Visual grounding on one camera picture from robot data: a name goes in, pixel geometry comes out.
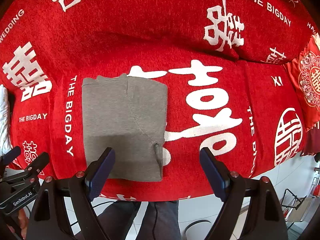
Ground grey knit sweater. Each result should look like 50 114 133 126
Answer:
82 74 168 182

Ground red printed sofa blanket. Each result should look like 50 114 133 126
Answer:
1 0 317 201

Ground white patterned pillow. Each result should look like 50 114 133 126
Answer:
0 85 12 156

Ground dark grey trousers legs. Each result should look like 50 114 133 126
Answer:
98 200 182 239

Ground red embroidered cushion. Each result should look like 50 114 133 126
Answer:
283 33 320 131

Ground black folding stand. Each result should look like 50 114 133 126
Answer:
280 189 315 223

